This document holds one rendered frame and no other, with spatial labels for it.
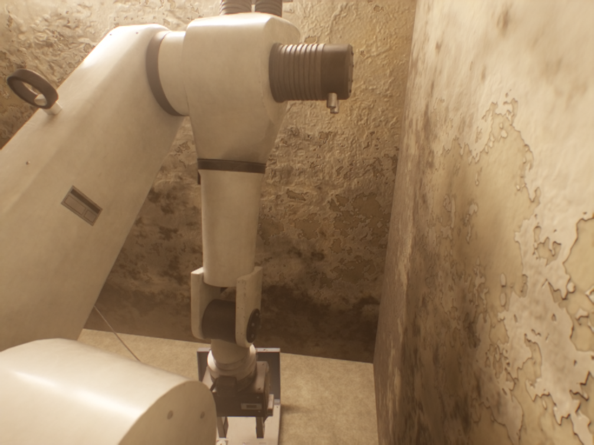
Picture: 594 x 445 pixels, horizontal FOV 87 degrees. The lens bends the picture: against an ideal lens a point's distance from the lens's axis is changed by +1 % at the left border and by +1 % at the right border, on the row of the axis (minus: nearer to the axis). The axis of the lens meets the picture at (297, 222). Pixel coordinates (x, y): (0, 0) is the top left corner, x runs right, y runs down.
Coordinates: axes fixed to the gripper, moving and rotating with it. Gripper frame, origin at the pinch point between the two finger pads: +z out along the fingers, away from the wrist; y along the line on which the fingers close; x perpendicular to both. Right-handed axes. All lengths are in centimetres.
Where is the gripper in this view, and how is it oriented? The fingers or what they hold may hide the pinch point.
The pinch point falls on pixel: (241, 426)
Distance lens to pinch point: 148.2
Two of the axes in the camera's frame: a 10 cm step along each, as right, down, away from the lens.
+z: 0.1, 9.1, 4.2
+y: 10.0, 0.0, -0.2
